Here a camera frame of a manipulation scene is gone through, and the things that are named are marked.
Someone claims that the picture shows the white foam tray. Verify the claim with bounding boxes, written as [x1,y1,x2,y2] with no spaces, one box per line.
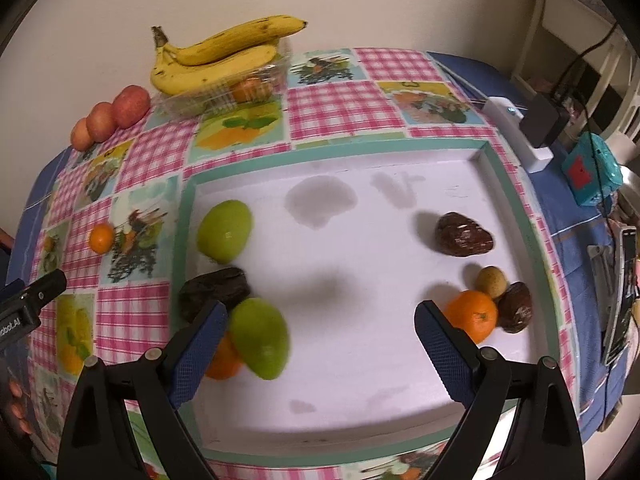
[172,139,556,468]

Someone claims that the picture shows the pale orange apple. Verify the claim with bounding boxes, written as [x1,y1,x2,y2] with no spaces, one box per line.
[70,117,94,153]

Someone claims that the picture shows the red apple nearest bananas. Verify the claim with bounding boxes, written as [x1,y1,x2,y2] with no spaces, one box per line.
[112,84,151,129]

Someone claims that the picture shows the small brown round fruit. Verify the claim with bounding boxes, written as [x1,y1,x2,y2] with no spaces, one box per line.
[474,266,509,299]

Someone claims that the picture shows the red middle apple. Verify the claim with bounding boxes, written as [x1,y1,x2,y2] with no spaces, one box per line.
[86,102,117,143]

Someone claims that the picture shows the dark brown wrinkled avocado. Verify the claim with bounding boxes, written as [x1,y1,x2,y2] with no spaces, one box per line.
[178,266,252,323]

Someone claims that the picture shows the teal box with red label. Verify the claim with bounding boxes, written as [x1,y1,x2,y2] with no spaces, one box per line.
[561,132,623,206]

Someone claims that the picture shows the white shelf unit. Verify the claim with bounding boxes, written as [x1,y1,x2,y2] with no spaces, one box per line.
[511,0,639,150]

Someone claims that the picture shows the yellow banana bunch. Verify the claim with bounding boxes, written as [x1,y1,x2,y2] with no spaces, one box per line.
[150,15,307,96]

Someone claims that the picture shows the green mango in tray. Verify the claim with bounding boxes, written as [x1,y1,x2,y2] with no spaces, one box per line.
[196,200,253,264]

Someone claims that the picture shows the black power adapter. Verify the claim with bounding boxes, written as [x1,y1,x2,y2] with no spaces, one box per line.
[520,93,570,148]

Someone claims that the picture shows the smartphone on table edge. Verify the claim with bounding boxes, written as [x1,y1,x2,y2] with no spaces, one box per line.
[602,226,638,366]

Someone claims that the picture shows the black cable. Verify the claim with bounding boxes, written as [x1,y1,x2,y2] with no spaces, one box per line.
[549,19,622,430]

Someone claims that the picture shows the dark red wrinkled fruit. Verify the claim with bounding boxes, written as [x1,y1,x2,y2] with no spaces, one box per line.
[434,211,495,257]

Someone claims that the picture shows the clear plastic fruit container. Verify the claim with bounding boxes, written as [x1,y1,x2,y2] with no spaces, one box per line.
[151,39,291,119]

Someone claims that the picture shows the small dark brown fruit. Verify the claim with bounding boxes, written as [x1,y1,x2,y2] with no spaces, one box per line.
[497,282,533,334]

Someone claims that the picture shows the white power strip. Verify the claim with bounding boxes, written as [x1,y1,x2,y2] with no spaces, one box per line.
[483,96,553,174]

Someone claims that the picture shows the orange tangerine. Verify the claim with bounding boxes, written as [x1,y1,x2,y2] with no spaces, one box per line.
[444,290,498,344]
[205,333,243,382]
[88,222,115,255]

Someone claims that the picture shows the green mango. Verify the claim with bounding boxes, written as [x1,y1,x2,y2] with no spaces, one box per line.
[196,200,253,264]
[228,298,291,380]

